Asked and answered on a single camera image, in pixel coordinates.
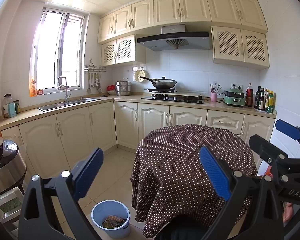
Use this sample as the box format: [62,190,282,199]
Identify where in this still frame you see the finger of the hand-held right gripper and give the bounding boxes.
[275,119,300,155]
[249,134,300,188]

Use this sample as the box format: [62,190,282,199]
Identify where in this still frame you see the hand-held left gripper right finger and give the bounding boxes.
[199,146,284,240]

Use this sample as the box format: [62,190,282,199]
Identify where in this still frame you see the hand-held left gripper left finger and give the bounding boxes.
[19,147,104,240]

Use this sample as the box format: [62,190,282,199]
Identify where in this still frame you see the blue plastic bin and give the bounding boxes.
[91,199,131,239]

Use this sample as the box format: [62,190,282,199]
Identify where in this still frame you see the yellow snack bag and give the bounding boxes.
[102,214,127,230]

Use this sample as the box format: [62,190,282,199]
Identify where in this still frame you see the person's right hand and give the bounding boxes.
[282,201,294,223]

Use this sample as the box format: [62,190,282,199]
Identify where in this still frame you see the white orange paper bag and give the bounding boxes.
[257,159,272,178]

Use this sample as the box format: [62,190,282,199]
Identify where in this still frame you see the green yellow bottle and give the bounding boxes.
[266,91,275,114]

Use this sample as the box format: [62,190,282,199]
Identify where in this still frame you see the cream base cabinets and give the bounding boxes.
[0,100,276,178]

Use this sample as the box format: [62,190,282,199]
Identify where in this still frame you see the red-capped dark bottle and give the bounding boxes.
[245,83,254,107]

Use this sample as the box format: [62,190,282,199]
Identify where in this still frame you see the green electric cooker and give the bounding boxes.
[223,87,246,107]

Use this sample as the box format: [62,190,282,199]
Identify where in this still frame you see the steel kitchen sink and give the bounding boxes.
[37,97,101,112]

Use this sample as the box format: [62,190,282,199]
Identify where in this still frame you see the chrome sink faucet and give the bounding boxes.
[56,76,72,105]

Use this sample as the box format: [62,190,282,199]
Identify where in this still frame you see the black glass gas stove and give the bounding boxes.
[141,94,205,105]

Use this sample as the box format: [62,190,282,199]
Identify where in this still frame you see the beige kitchen countertop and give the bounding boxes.
[0,94,277,132]

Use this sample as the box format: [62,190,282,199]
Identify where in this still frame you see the hanging metal skimmer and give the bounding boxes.
[96,72,103,93]

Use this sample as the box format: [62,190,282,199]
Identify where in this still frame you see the metal stool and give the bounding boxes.
[0,187,25,238]

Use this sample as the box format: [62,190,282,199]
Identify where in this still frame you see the steel steamer pot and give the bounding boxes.
[115,78,132,96]

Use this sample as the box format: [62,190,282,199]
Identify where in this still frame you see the cream lattice door cabinet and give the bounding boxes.
[211,26,270,70]
[101,34,147,67]

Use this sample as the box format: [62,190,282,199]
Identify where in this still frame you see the black portable cooker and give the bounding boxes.
[147,87,177,93]

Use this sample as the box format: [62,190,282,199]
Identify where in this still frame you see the teal box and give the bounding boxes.
[7,102,17,117]

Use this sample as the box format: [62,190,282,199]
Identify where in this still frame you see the black wok with lid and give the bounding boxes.
[139,76,177,89]

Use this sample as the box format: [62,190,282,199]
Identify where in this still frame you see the metal utensil rack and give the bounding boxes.
[84,59,107,73]

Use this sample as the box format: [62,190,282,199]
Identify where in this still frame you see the cream colander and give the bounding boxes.
[134,69,148,83]

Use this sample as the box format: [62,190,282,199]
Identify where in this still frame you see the clear storage jar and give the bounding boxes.
[2,94,13,118]

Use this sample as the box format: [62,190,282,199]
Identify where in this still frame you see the kitchen window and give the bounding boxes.
[29,7,88,97]

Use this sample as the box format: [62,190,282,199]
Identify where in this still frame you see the grey range hood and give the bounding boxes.
[137,24,210,52]

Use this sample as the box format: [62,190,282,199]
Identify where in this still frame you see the cream wall cabinets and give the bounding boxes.
[97,0,269,44]

